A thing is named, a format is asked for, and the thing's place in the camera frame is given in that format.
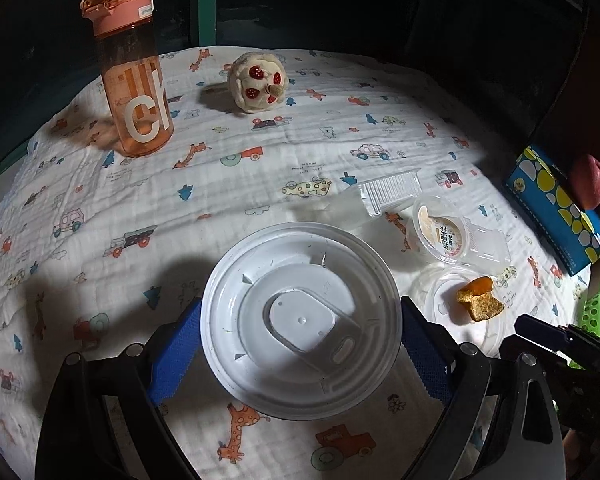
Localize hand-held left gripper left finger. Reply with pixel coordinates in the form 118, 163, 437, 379
35, 297, 203, 480

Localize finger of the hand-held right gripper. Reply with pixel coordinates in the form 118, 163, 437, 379
514, 313, 600, 361
502, 332, 581, 371

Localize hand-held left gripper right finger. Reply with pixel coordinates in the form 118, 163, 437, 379
400, 296, 566, 480

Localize clear round plastic lid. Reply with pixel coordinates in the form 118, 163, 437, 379
420, 266, 508, 346

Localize orange peel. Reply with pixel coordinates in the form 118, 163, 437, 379
455, 276, 506, 322

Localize white round bowl lid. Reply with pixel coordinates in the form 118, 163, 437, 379
200, 224, 403, 421

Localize labelled pudding cup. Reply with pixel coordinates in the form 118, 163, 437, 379
406, 195, 473, 263

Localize clear ribbed plastic tray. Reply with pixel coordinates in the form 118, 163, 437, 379
340, 169, 422, 217

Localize blue spotted box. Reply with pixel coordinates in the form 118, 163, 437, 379
504, 145, 600, 277

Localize red apple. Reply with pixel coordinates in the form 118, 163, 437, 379
569, 154, 600, 211

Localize white printed blanket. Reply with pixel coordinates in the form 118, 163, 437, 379
0, 46, 593, 480

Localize orange water bottle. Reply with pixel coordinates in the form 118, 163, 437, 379
80, 0, 175, 157

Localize cream plush toy red spots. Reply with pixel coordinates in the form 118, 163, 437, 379
227, 52, 287, 115

